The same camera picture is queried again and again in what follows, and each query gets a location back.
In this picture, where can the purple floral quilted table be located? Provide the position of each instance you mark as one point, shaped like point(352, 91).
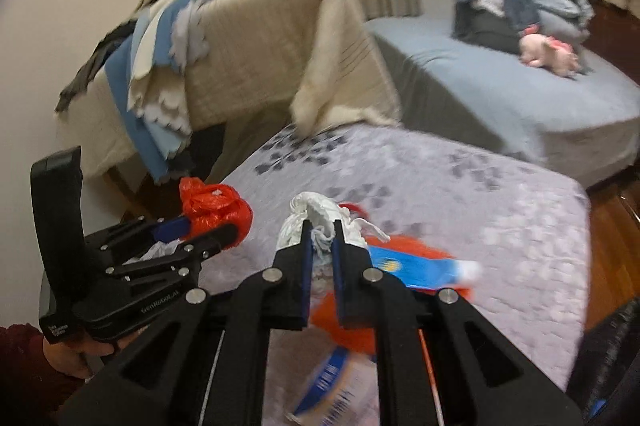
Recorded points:
point(450, 186)

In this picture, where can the blue white toothpaste box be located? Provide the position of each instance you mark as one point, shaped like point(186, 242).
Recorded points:
point(330, 381)

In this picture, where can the dark wooden headboard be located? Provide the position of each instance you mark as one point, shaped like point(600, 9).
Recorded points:
point(615, 36)

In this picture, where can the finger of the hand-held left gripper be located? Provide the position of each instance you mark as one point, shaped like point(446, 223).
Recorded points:
point(215, 243)
point(177, 228)

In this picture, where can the pale blue scalloped cloth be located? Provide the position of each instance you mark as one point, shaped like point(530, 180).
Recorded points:
point(190, 31)

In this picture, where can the bed with blue sheet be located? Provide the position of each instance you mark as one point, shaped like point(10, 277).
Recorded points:
point(475, 106)

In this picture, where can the black trash bin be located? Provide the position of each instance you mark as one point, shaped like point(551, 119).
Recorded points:
point(610, 356)

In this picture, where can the person's left hand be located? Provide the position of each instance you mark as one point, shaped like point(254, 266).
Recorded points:
point(75, 358)

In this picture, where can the orange foam net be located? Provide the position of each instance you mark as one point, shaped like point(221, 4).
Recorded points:
point(345, 338)

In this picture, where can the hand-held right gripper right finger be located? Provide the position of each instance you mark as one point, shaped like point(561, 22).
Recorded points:
point(341, 276)

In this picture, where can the blue felt cloth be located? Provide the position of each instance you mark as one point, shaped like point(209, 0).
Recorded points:
point(125, 106)

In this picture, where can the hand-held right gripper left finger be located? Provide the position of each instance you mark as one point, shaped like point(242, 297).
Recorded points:
point(305, 276)

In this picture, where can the beige covered chair with cloths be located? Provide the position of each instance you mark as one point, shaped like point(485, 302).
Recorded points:
point(260, 36)

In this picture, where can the red plastic bag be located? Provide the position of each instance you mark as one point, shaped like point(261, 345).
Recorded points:
point(215, 206)

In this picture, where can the dark grey cloth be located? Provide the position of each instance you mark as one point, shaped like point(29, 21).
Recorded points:
point(85, 76)

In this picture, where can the person's left forearm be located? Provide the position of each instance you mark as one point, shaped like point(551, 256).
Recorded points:
point(20, 381)

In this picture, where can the blue toothpaste tube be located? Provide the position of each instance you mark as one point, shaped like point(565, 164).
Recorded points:
point(415, 268)

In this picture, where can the pink plush toy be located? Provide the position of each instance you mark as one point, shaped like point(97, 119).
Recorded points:
point(545, 53)

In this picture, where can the cream scalloped cloth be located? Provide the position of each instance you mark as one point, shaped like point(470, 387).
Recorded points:
point(145, 51)

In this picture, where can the pile of folded bedding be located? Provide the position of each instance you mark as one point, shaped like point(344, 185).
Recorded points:
point(555, 6)

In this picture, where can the white wad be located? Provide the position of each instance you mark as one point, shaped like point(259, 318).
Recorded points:
point(320, 208)

